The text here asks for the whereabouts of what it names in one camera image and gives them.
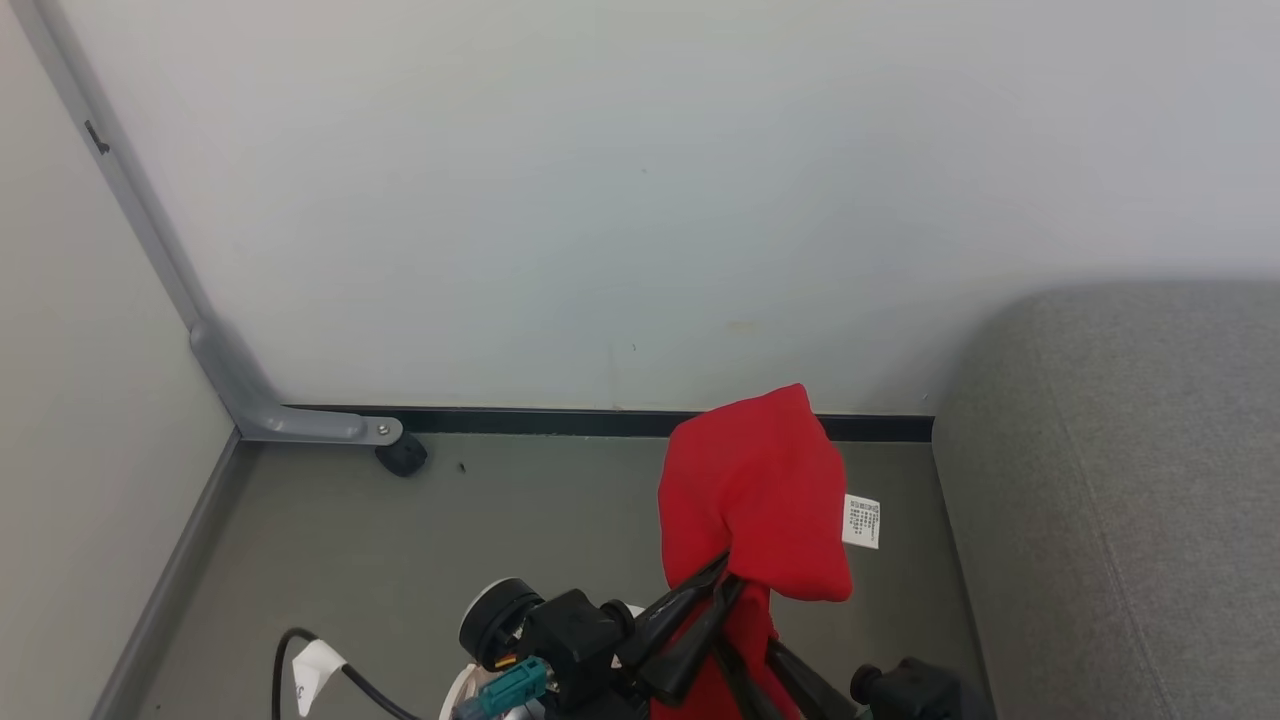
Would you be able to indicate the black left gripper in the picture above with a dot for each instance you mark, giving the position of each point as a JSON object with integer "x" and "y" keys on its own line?
{"x": 580, "y": 640}

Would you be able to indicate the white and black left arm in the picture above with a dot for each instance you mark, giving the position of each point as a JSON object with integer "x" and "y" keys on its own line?
{"x": 492, "y": 615}

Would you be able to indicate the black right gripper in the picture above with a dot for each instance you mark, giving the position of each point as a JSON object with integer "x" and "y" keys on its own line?
{"x": 915, "y": 692}

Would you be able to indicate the small black clip on post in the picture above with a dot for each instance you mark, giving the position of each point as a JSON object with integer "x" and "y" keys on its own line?
{"x": 97, "y": 138}

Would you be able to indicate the black caster wheel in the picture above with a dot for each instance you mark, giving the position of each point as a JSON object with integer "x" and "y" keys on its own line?
{"x": 403, "y": 456}

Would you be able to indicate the grey fabric sofa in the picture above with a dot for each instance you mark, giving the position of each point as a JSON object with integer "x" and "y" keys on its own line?
{"x": 1120, "y": 500}

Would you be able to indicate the black baseboard strip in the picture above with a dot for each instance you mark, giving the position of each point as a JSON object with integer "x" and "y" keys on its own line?
{"x": 550, "y": 422}

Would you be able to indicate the grey baseboard strip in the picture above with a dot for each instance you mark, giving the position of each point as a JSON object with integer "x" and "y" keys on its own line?
{"x": 165, "y": 590}

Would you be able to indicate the red garment with white trim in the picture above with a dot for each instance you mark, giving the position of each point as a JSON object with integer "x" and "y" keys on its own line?
{"x": 750, "y": 480}

